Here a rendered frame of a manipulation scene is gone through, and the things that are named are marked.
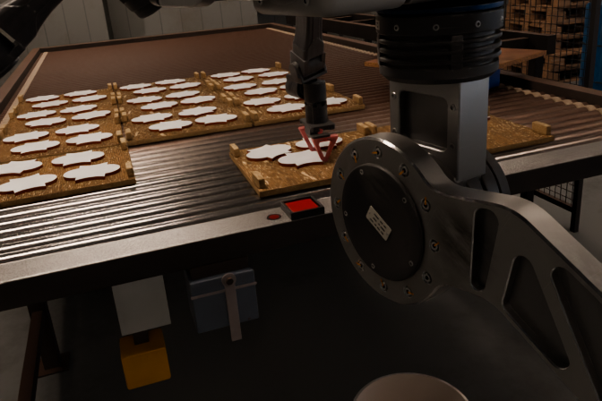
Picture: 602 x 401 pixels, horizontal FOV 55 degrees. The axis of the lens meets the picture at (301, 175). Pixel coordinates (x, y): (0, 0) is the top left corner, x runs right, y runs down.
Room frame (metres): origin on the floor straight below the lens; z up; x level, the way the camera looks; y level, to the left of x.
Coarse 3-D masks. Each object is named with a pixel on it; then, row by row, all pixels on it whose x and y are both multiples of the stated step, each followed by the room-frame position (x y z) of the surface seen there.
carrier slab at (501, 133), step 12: (492, 120) 1.68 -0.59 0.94; (504, 120) 1.67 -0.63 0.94; (492, 132) 1.55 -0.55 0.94; (504, 132) 1.54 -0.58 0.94; (516, 132) 1.53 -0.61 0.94; (528, 132) 1.52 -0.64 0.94; (492, 144) 1.45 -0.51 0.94; (504, 144) 1.44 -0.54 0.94; (516, 144) 1.44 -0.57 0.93; (528, 144) 1.45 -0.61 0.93
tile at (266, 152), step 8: (280, 144) 1.57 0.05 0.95; (248, 152) 1.53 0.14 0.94; (256, 152) 1.51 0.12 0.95; (264, 152) 1.50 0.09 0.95; (272, 152) 1.50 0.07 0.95; (280, 152) 1.49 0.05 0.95; (288, 152) 1.49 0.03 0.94; (256, 160) 1.46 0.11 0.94; (264, 160) 1.46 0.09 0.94; (272, 160) 1.45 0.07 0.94
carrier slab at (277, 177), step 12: (348, 132) 1.66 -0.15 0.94; (276, 144) 1.60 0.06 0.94; (288, 144) 1.59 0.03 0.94; (240, 156) 1.52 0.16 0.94; (336, 156) 1.45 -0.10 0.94; (240, 168) 1.43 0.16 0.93; (252, 168) 1.40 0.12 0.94; (264, 168) 1.39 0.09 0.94; (276, 168) 1.39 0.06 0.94; (288, 168) 1.38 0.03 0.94; (300, 168) 1.37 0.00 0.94; (312, 168) 1.37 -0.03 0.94; (324, 168) 1.36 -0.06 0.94; (252, 180) 1.32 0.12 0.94; (264, 180) 1.31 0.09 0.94; (276, 180) 1.30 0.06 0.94; (288, 180) 1.29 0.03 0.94; (300, 180) 1.29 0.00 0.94; (312, 180) 1.28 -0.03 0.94; (324, 180) 1.28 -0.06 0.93; (264, 192) 1.24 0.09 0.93; (276, 192) 1.25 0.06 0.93
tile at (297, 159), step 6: (306, 150) 1.49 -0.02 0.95; (288, 156) 1.45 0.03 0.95; (294, 156) 1.45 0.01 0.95; (300, 156) 1.45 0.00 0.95; (306, 156) 1.44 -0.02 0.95; (312, 156) 1.44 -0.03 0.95; (318, 156) 1.43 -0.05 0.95; (324, 156) 1.43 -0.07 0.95; (282, 162) 1.40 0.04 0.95; (288, 162) 1.40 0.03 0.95; (294, 162) 1.40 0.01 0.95; (300, 162) 1.39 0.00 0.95; (306, 162) 1.39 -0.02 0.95; (312, 162) 1.39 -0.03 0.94; (318, 162) 1.39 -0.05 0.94
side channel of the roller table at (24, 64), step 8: (32, 56) 4.23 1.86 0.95; (24, 64) 3.80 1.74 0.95; (32, 64) 4.05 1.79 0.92; (16, 72) 3.49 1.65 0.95; (24, 72) 3.55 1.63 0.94; (8, 80) 3.19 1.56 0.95; (16, 80) 3.17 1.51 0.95; (0, 88) 2.94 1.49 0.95; (8, 88) 2.91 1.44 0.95; (16, 88) 3.08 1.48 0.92; (0, 96) 2.70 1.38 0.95; (8, 96) 2.77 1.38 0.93; (0, 104) 2.51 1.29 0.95; (0, 112) 2.47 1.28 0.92
